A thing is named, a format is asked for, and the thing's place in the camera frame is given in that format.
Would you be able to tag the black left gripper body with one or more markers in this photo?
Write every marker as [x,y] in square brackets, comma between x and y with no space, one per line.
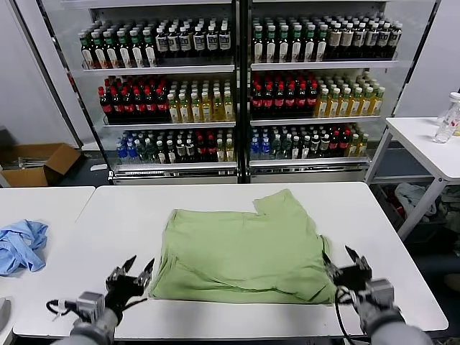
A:
[125,293]

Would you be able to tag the white flat floor piece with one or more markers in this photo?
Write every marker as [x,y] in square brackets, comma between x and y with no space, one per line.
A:
[98,167]

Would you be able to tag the clear plastic bottle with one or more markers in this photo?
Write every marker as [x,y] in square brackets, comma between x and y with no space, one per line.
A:
[447,122]

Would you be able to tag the open glass cooler door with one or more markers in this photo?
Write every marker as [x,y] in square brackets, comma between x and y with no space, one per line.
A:
[413,54]
[68,43]

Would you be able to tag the small yellow tea bottle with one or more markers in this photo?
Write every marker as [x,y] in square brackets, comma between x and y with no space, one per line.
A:
[363,144]
[220,151]
[354,145]
[230,150]

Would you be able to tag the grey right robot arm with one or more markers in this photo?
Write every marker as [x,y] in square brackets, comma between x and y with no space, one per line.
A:
[381,316]

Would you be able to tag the yellow juice bottle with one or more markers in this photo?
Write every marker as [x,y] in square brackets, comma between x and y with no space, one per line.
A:
[356,103]
[229,107]
[184,109]
[196,109]
[174,109]
[377,102]
[218,108]
[367,102]
[345,104]
[334,104]
[323,104]
[207,109]

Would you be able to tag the crumpled light blue shirt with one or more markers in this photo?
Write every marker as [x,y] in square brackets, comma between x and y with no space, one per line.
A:
[21,248]

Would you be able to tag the grey metal rails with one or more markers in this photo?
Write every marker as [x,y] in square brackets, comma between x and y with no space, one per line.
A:
[28,161]

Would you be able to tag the green cap dark tea bottle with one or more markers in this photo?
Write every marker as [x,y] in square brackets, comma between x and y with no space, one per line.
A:
[258,46]
[309,46]
[125,54]
[87,54]
[284,46]
[297,46]
[271,46]
[99,54]
[112,54]
[322,46]
[150,53]
[138,53]

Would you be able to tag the white cap blue label bottle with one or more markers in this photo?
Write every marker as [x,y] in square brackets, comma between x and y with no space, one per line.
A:
[198,42]
[360,40]
[225,41]
[384,39]
[174,43]
[162,43]
[373,39]
[185,42]
[212,41]
[395,37]

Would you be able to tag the light green T-shirt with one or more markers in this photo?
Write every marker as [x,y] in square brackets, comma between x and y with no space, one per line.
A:
[244,258]

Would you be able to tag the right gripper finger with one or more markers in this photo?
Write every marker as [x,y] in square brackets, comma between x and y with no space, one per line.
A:
[333,273]
[359,260]

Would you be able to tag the clear green water bottle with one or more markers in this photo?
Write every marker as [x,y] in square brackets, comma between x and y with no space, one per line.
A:
[151,151]
[142,151]
[275,148]
[285,148]

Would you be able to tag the blue water bottle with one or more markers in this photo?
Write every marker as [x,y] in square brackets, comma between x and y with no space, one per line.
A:
[131,151]
[255,148]
[265,148]
[120,151]

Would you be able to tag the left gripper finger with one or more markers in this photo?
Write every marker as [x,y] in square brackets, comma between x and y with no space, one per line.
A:
[124,270]
[145,275]

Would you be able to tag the white cap beige label bottle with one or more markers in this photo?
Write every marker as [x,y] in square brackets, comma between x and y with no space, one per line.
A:
[347,41]
[335,41]

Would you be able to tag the white cap dark drink bottle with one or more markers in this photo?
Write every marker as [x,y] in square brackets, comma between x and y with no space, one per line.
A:
[161,152]
[315,145]
[171,152]
[325,144]
[180,151]
[305,147]
[190,151]
[295,148]

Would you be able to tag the white grey cloth pile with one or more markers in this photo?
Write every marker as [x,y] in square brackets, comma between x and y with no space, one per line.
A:
[409,196]

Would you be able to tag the white side table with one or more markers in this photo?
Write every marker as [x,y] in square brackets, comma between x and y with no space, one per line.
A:
[427,205]

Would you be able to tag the small red cap cola bottle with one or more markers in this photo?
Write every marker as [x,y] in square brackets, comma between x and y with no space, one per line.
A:
[210,150]
[335,143]
[200,150]
[344,143]

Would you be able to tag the grey green cloth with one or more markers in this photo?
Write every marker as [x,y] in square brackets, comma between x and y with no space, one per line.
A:
[451,203]

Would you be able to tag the open cardboard box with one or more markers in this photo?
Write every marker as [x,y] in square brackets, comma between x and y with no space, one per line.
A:
[28,176]

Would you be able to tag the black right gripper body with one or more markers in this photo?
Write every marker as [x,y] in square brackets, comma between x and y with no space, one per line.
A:
[355,280]

